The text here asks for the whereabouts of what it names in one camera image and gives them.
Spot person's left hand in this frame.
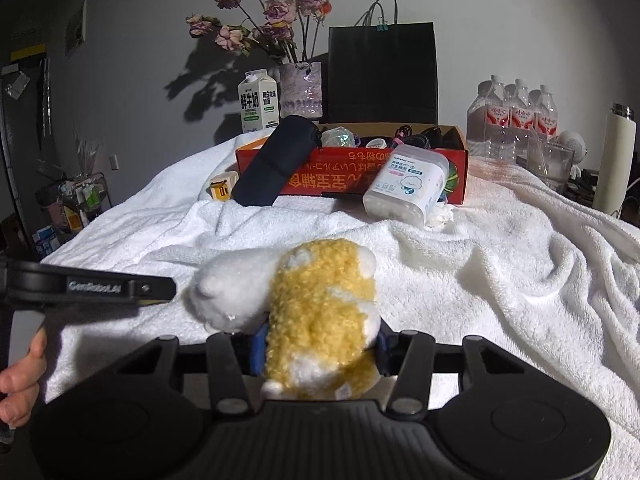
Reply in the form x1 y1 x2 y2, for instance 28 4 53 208
0 329 49 432

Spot clear cotton swab box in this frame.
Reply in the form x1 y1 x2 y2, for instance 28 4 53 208
361 145 450 227

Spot white round speaker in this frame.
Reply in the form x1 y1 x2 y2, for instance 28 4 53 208
557 130 589 167

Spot black paper bag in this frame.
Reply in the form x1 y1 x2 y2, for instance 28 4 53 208
326 0 440 127

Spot white milk carton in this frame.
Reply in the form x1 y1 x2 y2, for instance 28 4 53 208
237 69 281 135

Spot yellow charger plug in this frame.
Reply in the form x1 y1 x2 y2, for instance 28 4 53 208
208 174 234 203

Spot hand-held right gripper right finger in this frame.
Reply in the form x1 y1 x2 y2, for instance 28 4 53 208
376 330 522 418

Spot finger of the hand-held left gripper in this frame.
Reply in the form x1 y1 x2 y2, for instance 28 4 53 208
4 259 178 312

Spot crumpled white tissue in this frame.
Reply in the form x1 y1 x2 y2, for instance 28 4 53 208
426 204 454 229

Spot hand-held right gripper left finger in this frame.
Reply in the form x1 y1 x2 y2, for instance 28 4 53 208
116 324 269 418

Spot clear glass container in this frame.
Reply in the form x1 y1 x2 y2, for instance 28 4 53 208
527 139 577 195

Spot dark navy pouch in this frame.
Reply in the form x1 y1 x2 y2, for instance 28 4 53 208
231 115 322 208

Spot dried pink flowers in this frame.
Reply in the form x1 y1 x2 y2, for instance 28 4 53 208
185 0 334 67

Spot black cloth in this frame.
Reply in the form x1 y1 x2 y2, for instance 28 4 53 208
422 124 464 152

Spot grey braided cable coil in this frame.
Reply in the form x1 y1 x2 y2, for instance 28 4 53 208
392 124 432 151

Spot orange cardboard box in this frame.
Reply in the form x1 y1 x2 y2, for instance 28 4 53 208
235 121 470 207

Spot yellow white plush toy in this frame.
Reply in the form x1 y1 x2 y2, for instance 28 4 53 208
184 238 382 402

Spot white thermos bottle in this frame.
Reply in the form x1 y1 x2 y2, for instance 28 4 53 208
592 103 639 217

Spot wire storage rack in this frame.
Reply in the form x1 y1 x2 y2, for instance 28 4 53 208
34 171 110 242

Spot purple glass vase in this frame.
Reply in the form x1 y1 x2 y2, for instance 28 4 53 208
278 61 324 121

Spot iridescent plastic wrap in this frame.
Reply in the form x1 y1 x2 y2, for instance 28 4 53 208
321 126 360 149

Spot wall poster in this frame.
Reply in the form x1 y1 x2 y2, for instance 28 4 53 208
66 9 89 57

